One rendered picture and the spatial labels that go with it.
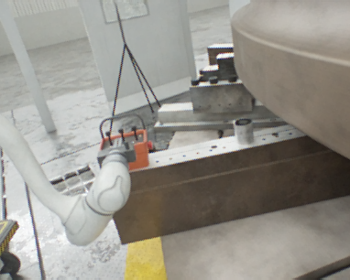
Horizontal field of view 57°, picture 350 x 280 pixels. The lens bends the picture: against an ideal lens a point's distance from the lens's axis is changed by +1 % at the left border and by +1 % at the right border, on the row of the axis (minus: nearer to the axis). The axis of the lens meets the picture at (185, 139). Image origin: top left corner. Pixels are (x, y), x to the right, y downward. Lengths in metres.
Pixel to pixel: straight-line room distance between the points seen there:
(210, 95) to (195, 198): 1.06
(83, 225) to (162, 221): 0.57
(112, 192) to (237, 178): 0.70
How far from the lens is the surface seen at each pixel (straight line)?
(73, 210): 1.02
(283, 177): 1.52
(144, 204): 1.45
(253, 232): 1.52
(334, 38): 1.04
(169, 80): 4.51
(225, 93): 2.31
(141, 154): 1.32
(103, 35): 4.13
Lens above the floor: 1.36
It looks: 26 degrees down
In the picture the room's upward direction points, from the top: 11 degrees counter-clockwise
